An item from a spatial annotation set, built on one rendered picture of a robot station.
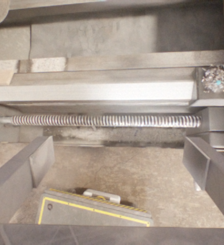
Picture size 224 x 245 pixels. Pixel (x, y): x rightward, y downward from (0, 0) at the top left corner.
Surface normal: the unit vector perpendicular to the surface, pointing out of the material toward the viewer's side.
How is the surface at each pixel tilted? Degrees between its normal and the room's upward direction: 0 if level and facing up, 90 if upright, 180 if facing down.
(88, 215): 0
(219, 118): 0
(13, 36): 0
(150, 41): 13
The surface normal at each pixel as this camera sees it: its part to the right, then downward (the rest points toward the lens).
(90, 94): -0.13, 0.48
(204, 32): -0.41, -0.07
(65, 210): -0.14, -0.12
